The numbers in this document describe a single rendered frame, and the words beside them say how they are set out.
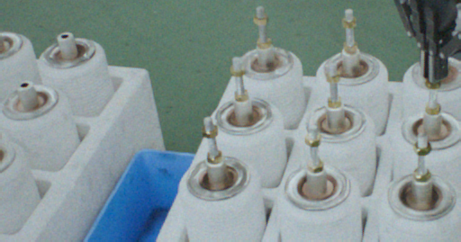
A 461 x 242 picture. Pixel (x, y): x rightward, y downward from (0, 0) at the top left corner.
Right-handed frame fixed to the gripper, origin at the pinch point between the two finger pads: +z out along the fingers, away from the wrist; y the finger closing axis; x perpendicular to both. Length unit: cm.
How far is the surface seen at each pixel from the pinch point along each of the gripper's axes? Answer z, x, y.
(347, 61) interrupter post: 7.9, 1.0, 16.2
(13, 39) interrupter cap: 10, 34, 54
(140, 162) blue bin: 24.5, 26.0, 34.3
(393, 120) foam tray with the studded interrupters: 17.0, -3.0, 11.6
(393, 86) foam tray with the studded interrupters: 17.0, -7.9, 17.6
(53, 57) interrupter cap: 10, 31, 46
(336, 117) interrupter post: 8.0, 8.9, 7.4
